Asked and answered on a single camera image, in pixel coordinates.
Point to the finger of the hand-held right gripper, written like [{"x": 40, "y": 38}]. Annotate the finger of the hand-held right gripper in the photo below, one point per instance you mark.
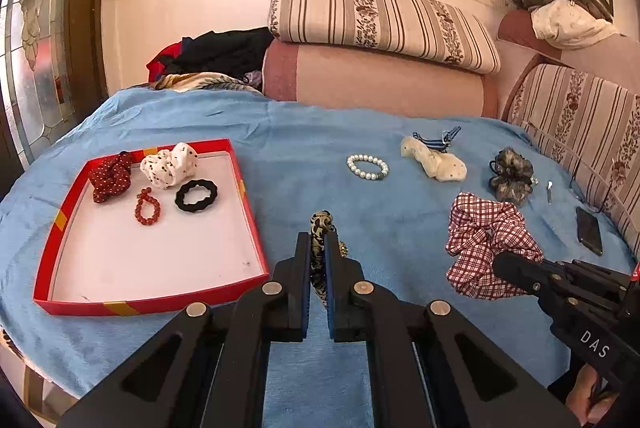
[{"x": 515, "y": 273}]

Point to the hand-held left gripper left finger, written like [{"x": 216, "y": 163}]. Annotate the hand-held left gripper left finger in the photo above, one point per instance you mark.
[{"x": 300, "y": 293}]

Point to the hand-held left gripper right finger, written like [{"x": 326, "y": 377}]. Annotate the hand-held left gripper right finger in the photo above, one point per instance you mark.
[{"x": 334, "y": 298}]

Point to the leopard print scrunchie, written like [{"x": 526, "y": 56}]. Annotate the leopard print scrunchie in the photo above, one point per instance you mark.
[{"x": 318, "y": 253}]

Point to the red plaid scrunchie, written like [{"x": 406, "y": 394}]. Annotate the red plaid scrunchie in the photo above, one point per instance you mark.
[{"x": 475, "y": 233}]

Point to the red cardboard box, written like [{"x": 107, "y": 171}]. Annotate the red cardboard box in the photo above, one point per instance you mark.
[{"x": 150, "y": 258}]

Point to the white polka dot scrunchie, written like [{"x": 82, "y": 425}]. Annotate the white polka dot scrunchie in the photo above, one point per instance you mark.
[{"x": 170, "y": 166}]

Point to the red polka dot scrunchie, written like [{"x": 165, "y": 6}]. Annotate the red polka dot scrunchie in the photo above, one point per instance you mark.
[{"x": 107, "y": 180}]

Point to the person's right hand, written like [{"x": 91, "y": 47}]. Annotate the person's right hand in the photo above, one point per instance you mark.
[{"x": 587, "y": 395}]

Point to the blue towel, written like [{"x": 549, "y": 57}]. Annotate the blue towel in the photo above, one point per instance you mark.
[{"x": 380, "y": 258}]

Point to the black smartphone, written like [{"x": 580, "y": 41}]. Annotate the black smartphone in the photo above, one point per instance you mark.
[{"x": 589, "y": 230}]

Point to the small metal hair clip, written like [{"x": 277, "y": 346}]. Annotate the small metal hair clip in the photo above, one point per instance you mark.
[{"x": 549, "y": 193}]

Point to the grey brown scrunchie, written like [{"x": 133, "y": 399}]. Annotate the grey brown scrunchie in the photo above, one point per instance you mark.
[{"x": 510, "y": 180}]

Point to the cream dotted scrunchie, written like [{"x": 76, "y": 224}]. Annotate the cream dotted scrunchie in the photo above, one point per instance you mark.
[{"x": 440, "y": 166}]

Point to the striped floral sofa back cushion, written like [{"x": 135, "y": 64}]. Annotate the striped floral sofa back cushion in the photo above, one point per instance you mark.
[{"x": 585, "y": 118}]

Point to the pink sofa bolster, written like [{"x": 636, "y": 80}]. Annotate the pink sofa bolster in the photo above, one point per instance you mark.
[{"x": 370, "y": 81}]

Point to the gold patterned cloth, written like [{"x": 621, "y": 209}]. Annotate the gold patterned cloth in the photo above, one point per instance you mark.
[{"x": 200, "y": 82}]

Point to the pink sofa armrest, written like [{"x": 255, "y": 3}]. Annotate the pink sofa armrest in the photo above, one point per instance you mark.
[{"x": 600, "y": 53}]

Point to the white crumpled cloth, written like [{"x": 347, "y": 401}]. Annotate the white crumpled cloth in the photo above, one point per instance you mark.
[{"x": 565, "y": 26}]

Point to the pile of dark clothes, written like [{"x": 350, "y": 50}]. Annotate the pile of dark clothes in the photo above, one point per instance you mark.
[{"x": 220, "y": 51}]

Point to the long striped floral cushion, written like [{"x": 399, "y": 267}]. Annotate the long striped floral cushion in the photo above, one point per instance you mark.
[{"x": 380, "y": 21}]

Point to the stained glass door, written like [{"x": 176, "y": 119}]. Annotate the stained glass door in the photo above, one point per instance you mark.
[{"x": 40, "y": 48}]

